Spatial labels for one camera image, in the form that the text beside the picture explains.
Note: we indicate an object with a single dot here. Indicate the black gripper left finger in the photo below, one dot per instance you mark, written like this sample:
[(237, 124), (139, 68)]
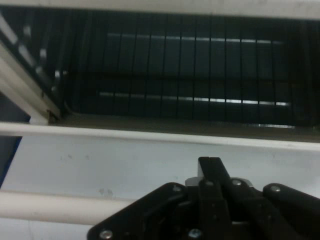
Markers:
[(150, 212)]

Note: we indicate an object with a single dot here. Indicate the white toaster oven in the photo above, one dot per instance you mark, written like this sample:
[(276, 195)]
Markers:
[(150, 132)]

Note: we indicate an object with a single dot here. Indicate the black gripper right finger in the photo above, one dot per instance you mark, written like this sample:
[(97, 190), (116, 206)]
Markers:
[(255, 207)]

